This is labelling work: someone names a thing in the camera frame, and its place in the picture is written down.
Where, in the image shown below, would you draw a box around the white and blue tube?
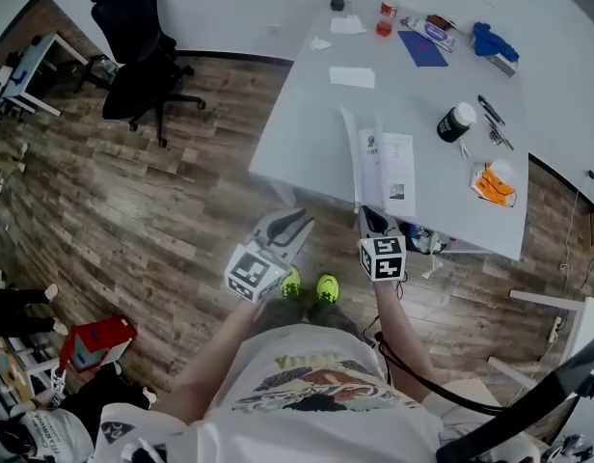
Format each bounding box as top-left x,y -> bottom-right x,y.
400,16 -> 457,53

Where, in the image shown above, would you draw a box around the yellow cardboard board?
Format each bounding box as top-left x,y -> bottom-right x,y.
0,338 -> 36,402

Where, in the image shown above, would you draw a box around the folded white napkin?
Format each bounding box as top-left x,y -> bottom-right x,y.
330,14 -> 368,36

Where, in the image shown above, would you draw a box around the person's left forearm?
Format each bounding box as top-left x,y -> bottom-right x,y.
149,301 -> 264,423

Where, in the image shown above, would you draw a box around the metal tool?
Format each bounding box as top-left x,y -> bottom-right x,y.
483,113 -> 515,152

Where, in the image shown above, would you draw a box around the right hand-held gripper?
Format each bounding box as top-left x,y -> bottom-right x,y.
358,204 -> 407,283

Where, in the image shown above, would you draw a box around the white cable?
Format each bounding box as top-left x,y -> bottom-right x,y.
559,185 -> 581,272

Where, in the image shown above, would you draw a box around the white paper sheet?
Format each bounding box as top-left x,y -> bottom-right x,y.
328,66 -> 377,90

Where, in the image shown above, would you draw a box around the person's right forearm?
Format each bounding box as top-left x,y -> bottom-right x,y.
373,280 -> 438,399

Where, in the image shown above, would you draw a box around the black office chair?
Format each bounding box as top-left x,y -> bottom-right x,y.
79,0 -> 207,149

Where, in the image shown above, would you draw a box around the black pen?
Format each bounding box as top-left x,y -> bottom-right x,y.
477,94 -> 506,127

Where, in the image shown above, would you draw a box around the white desk frame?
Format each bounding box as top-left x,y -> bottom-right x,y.
487,289 -> 594,390

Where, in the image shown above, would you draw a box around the red drink bottle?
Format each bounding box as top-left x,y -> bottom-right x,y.
375,0 -> 400,38

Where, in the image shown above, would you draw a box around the black wide strap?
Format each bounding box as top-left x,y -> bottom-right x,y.
435,328 -> 594,463

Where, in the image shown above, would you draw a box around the blue cloth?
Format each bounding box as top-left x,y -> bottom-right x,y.
472,21 -> 521,62

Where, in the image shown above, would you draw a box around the red box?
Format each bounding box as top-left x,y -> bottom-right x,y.
59,314 -> 138,374

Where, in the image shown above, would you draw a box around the person's right green shoe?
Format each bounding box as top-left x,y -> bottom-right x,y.
315,272 -> 340,304

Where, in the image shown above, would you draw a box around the white booklet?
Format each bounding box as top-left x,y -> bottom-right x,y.
338,105 -> 418,219

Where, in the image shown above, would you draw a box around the person's green shoe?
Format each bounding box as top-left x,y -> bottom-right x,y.
281,265 -> 302,302
315,272 -> 340,304

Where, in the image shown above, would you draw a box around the person's white printed shirt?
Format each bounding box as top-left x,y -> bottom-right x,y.
92,323 -> 539,463

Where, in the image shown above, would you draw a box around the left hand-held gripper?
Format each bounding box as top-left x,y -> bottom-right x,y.
224,208 -> 316,304

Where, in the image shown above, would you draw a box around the small white desk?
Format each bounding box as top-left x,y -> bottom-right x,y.
0,31 -> 91,118

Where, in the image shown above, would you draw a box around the orange packet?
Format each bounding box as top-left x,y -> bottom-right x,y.
469,161 -> 519,209

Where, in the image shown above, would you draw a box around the black trash bin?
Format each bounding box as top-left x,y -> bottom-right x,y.
403,222 -> 450,255

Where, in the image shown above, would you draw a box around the black jar with white lid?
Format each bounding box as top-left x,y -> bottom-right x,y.
436,101 -> 477,144

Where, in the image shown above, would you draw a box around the person's camouflage trousers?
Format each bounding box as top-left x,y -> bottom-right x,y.
256,299 -> 370,341

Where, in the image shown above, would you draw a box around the person's left green shoe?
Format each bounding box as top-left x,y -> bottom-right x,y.
281,265 -> 302,302

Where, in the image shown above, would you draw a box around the white table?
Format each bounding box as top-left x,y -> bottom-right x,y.
248,0 -> 530,261

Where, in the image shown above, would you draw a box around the black cable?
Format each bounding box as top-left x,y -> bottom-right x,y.
371,330 -> 505,414

